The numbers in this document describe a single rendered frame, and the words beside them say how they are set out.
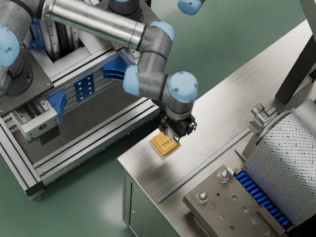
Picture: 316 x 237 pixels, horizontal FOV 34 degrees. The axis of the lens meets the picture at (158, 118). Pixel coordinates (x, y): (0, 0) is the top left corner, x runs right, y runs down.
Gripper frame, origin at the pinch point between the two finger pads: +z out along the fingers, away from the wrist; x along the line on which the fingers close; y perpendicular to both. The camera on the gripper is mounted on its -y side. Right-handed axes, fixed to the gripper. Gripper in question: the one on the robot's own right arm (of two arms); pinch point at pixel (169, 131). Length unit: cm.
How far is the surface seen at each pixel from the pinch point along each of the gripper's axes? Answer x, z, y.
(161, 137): -0.4, 9.1, -2.5
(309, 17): -4, -92, 25
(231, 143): 17.5, 11.8, 13.3
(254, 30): 114, 101, -46
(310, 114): 27.1, -21.4, 26.9
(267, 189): 9.3, -4.1, 33.7
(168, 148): -1.2, 9.2, 1.8
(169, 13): 82, 100, -85
